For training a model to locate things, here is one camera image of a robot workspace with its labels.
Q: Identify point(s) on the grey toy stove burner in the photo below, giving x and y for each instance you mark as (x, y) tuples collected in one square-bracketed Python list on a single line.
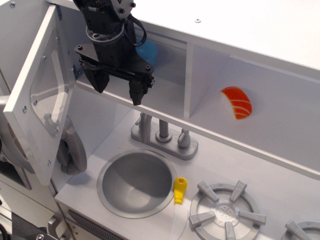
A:
[(224, 211)]

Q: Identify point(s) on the grey fridge door handle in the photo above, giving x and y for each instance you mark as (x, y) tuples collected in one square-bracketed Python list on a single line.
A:
[(11, 147)]

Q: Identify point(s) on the blue plastic bowl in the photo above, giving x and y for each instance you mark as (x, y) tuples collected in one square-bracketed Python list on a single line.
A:
[(148, 52)]

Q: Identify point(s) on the grey toy sink basin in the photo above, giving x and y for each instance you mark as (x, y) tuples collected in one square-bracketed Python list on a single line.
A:
[(136, 183)]

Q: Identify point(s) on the white toy kitchen cabinet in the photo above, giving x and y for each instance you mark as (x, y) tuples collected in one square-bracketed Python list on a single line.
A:
[(268, 48)]

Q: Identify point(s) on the white microwave door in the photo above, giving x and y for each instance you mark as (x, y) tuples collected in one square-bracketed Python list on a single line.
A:
[(37, 107)]

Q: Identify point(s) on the grey oven handle bracket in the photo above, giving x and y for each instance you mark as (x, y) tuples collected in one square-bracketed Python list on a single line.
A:
[(52, 226)]

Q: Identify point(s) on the grey toy faucet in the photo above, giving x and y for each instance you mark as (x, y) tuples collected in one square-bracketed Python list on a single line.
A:
[(176, 143)]

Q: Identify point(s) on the grey toy telephone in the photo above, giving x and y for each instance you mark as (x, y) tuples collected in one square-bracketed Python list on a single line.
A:
[(71, 153)]

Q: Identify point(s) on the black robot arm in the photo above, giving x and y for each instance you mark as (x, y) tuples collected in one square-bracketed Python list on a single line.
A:
[(108, 19)]

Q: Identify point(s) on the yellow handled toy knife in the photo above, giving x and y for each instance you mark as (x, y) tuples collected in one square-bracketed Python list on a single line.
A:
[(181, 213)]

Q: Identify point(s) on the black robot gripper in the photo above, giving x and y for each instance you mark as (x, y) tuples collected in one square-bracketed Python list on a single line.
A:
[(116, 57)]

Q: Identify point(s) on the salmon sushi toy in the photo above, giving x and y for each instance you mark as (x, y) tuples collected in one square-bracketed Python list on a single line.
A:
[(236, 102)]

